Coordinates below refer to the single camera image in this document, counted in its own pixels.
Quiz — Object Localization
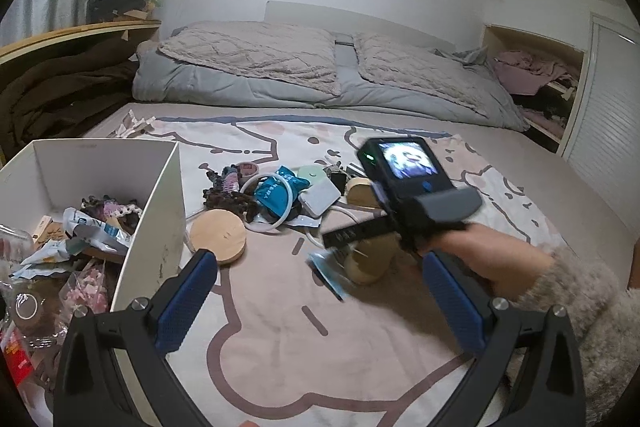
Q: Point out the clear bag pink nail tips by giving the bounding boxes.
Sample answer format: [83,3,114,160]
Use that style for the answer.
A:
[59,263,109,314]

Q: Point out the white plastic ring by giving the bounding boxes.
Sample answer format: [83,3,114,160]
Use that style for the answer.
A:
[239,172,296,236]

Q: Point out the stamped wooden piece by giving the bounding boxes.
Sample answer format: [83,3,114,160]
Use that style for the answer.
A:
[32,215,57,244]

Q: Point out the curved wooden shelf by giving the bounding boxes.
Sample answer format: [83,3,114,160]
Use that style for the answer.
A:
[0,19,162,68]

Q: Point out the mint green round case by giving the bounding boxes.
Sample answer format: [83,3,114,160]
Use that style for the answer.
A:
[297,164,329,188]

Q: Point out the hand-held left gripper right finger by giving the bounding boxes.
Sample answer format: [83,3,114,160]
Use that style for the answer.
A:
[421,251,586,427]

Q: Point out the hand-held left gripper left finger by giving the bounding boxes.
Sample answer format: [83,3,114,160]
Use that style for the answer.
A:
[52,249,219,427]

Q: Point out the folded brown blanket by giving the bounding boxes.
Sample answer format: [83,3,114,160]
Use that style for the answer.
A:
[0,39,147,158]

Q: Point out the cartoon printed blanket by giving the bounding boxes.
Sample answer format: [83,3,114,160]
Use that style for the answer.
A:
[107,111,561,427]

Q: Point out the purple crochet toy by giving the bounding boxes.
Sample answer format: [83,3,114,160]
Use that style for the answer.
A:
[79,194,147,229]

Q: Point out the red snack packet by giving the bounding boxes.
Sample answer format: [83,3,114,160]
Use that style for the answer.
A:
[0,321,34,389]

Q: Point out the white louvre door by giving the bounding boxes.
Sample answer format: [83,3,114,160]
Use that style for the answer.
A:
[559,11,640,229]

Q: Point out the black bag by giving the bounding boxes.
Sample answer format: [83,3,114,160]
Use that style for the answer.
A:
[88,0,152,24]

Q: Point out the round wooden lid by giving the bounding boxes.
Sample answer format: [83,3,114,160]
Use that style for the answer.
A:
[189,208,248,267]

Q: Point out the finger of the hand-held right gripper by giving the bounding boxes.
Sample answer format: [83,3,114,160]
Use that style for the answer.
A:
[321,243,366,270]

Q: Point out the blue snack packet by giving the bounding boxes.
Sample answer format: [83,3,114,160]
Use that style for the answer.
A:
[253,165,307,218]

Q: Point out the grey duvet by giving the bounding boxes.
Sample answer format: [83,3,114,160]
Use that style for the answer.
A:
[132,20,531,130]

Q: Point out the oval wooden box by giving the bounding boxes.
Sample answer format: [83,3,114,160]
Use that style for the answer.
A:
[346,177,386,209]
[344,233,397,286]

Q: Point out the person's right hand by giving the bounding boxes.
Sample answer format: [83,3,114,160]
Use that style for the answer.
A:
[417,222,555,304]

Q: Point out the pile of pink clothes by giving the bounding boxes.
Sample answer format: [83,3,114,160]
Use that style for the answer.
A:
[492,49,582,94]

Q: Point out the white headboard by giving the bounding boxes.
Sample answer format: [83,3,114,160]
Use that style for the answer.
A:
[263,0,459,54]

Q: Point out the white flat pouch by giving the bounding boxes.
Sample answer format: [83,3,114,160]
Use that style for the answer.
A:
[298,182,342,218]

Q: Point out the white cable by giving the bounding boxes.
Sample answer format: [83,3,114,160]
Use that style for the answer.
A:
[304,204,362,254]

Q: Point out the person's right forearm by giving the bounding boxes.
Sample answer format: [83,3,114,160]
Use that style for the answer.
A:
[514,246,640,427]

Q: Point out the beige knitted pillow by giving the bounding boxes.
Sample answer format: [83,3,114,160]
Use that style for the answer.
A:
[352,32,494,118]
[158,27,341,97]

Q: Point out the white cardboard storage box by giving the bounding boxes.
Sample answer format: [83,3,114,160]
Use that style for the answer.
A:
[0,138,187,427]

